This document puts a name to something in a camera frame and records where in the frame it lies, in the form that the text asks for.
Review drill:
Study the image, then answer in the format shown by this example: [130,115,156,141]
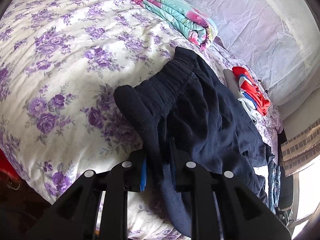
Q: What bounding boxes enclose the navy blue sweatpants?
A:
[114,47,272,236]

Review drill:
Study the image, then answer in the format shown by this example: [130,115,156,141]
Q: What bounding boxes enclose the blue denim jeans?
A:
[268,160,281,214]

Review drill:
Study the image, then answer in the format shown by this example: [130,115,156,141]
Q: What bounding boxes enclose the folded grey garment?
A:
[223,69,259,124]

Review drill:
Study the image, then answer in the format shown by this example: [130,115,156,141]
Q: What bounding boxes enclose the purple floral bed sheet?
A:
[0,0,284,240]

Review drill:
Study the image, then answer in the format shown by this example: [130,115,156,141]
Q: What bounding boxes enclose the red white blue garment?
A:
[232,66,270,116]

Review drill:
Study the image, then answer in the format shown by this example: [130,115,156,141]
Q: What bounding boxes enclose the beige checkered curtain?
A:
[281,119,319,177]

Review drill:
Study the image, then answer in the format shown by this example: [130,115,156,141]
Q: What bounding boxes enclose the red patterned cloth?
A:
[0,151,22,191]

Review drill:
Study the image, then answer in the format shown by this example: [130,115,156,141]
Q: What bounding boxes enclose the folded teal pink floral blanket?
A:
[133,0,218,51]

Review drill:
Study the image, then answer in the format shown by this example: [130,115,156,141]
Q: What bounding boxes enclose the white lace curtain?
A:
[185,0,319,107]

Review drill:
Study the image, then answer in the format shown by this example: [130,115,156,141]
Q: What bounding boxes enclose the window with white frame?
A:
[292,157,319,239]

